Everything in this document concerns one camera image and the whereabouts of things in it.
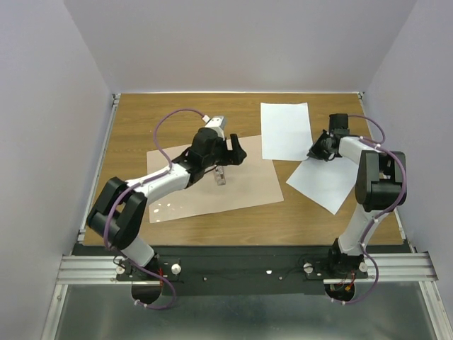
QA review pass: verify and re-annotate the metal folder clip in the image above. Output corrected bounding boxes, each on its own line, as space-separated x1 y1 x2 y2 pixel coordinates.
214 165 226 186

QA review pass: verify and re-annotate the beige paper folder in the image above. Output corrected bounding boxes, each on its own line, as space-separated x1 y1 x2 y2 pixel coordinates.
149 135 284 223

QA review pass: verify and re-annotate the white paper sheet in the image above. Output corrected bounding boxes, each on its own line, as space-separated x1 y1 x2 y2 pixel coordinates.
286 158 358 215
260 103 313 162

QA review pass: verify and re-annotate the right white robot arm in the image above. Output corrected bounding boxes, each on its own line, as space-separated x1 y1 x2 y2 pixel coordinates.
307 129 407 278

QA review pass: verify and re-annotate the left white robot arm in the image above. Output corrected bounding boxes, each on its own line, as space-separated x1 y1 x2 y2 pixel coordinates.
86 127 247 280

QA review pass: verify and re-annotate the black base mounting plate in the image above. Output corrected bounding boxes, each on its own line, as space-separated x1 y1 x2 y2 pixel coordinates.
117 246 374 301

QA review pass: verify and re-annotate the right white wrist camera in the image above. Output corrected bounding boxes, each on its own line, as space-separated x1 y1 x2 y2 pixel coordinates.
328 113 350 137

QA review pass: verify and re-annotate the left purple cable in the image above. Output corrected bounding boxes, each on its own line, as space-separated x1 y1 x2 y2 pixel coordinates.
104 108 213 311

